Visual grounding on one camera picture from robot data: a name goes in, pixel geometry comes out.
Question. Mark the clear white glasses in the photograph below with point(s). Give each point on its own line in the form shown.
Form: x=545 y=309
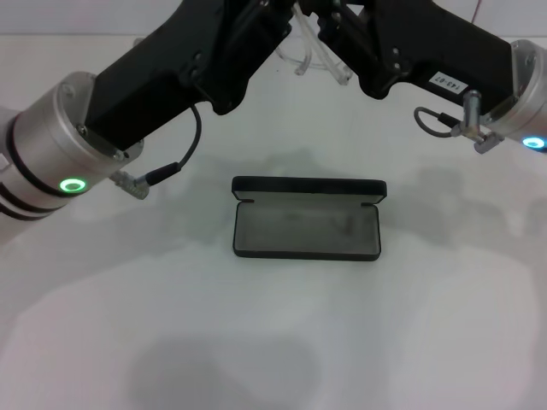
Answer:
x=305 y=57

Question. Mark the right gripper silver stud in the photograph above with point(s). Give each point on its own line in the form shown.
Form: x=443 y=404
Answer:
x=471 y=109

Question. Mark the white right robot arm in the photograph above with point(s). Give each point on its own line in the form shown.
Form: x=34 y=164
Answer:
x=527 y=85

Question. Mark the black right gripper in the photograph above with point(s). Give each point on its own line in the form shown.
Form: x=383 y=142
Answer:
x=427 y=47

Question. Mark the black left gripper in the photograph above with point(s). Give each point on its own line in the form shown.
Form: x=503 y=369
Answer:
x=171 y=77

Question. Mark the black glasses case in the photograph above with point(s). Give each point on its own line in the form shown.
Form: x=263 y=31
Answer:
x=299 y=230

